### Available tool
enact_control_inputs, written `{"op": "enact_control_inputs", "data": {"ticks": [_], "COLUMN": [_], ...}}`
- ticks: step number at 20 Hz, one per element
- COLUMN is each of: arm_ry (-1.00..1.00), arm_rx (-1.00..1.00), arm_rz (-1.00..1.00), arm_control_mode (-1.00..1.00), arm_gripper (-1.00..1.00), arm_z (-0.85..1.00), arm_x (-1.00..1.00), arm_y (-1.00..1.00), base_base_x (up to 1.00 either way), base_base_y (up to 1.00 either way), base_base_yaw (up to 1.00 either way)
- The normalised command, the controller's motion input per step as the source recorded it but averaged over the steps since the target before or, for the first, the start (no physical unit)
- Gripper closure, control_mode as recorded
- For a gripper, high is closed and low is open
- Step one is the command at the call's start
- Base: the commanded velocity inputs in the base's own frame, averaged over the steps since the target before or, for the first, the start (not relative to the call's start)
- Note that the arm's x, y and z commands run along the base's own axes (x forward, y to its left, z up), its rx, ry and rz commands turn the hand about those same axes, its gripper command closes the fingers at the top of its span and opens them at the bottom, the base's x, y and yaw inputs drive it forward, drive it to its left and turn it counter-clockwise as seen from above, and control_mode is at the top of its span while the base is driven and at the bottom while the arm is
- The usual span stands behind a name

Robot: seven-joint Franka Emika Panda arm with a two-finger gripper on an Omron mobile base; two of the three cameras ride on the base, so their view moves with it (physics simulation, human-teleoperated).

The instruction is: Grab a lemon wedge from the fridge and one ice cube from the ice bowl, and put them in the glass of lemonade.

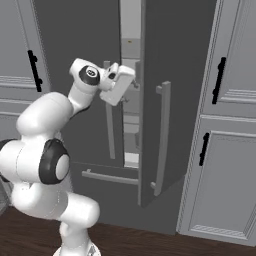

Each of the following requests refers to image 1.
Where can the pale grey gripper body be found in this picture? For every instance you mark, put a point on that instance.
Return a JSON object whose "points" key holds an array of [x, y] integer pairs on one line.
{"points": [[118, 86]]}

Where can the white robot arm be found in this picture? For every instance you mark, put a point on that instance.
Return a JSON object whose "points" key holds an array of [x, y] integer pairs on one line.
{"points": [[43, 116]]}

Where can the pale grey fridge interior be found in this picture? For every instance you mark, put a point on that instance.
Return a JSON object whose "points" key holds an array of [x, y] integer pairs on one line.
{"points": [[130, 36]]}

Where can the dark grey fridge door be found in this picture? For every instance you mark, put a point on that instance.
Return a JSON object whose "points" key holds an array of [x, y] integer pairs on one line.
{"points": [[73, 36], [186, 66]]}

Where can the dark grey fridge drawer front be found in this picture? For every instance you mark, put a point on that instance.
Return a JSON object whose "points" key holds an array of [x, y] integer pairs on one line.
{"points": [[113, 203]]}

